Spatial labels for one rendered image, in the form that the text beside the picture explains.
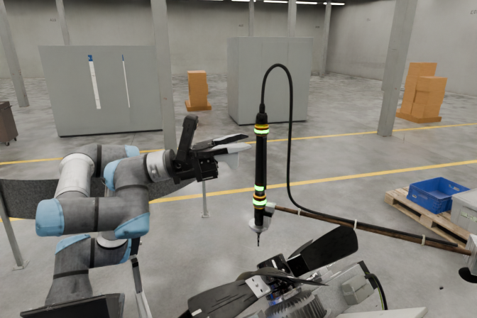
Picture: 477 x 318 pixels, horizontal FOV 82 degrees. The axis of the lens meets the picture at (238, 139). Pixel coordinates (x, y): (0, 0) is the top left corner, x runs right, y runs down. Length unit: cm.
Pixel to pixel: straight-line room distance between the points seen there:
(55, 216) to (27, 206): 248
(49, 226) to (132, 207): 15
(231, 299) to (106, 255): 51
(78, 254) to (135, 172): 64
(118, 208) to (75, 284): 63
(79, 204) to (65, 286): 62
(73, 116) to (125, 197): 670
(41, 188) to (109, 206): 232
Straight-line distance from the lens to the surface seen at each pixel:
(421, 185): 439
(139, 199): 68
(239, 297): 114
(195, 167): 66
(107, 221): 67
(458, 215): 396
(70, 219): 67
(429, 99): 910
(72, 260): 127
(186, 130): 65
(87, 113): 725
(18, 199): 316
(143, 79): 690
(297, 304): 115
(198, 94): 906
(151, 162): 68
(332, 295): 130
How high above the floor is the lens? 205
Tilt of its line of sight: 19 degrees down
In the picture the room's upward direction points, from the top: straight up
